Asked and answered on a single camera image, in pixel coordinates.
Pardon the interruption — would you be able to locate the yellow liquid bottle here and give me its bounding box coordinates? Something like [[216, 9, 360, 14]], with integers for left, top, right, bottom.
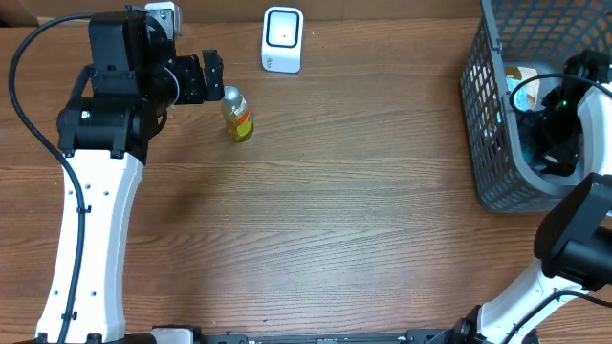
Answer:
[[221, 85, 254, 141]]

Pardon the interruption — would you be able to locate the brown snack packet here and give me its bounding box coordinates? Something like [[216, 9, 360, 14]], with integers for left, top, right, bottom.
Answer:
[[505, 66, 539, 111]]

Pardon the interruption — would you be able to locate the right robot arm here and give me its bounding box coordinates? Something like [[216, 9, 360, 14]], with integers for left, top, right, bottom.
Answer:
[[430, 50, 611, 343]]

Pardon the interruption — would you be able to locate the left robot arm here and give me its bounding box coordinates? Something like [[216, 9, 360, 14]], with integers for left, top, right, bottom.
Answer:
[[34, 2, 224, 344]]

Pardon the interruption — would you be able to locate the white barcode scanner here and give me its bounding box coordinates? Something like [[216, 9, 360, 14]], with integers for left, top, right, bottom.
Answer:
[[261, 6, 304, 74]]

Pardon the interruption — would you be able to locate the grey plastic basket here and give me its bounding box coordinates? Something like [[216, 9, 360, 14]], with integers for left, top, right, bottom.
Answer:
[[460, 1, 611, 213]]

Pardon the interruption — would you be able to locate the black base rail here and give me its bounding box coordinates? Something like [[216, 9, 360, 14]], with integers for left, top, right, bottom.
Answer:
[[152, 325, 460, 344]]

